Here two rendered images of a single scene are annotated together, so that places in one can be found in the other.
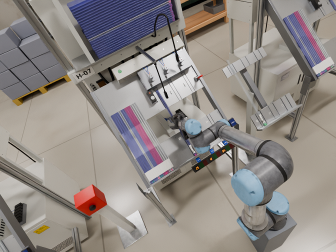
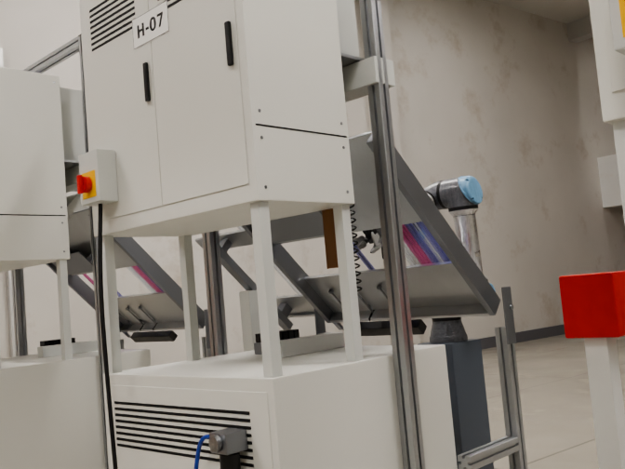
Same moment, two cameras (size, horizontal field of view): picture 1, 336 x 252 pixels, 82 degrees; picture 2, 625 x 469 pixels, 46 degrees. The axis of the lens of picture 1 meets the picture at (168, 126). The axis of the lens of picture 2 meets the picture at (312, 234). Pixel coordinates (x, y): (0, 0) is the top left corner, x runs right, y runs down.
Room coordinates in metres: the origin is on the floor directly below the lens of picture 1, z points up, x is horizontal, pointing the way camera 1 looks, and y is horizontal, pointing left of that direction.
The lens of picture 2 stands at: (2.36, 1.84, 0.79)
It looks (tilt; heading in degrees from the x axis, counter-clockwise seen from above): 5 degrees up; 236
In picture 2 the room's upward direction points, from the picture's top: 5 degrees counter-clockwise
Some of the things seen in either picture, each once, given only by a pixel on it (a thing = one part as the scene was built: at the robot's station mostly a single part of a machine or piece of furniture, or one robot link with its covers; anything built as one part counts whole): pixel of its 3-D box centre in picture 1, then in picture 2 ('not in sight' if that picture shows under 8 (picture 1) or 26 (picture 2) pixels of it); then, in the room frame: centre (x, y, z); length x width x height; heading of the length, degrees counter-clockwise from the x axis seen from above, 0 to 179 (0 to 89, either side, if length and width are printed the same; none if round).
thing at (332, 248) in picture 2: (111, 98); (329, 200); (1.28, 0.32, 1.02); 0.06 x 0.01 x 0.35; 102
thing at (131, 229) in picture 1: (112, 215); (610, 428); (0.73, 0.67, 0.39); 0.24 x 0.24 x 0.78; 12
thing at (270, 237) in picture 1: (266, 229); (456, 410); (0.28, -0.35, 0.28); 0.18 x 0.18 x 0.55; 5
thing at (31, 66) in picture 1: (25, 60); not in sight; (4.53, 2.24, 0.62); 1.24 x 0.83 x 1.23; 98
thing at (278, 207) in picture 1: (273, 206); not in sight; (0.28, -0.34, 0.72); 0.13 x 0.12 x 0.14; 105
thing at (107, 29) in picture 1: (125, 12); not in sight; (1.23, -0.02, 1.52); 0.51 x 0.13 x 0.27; 102
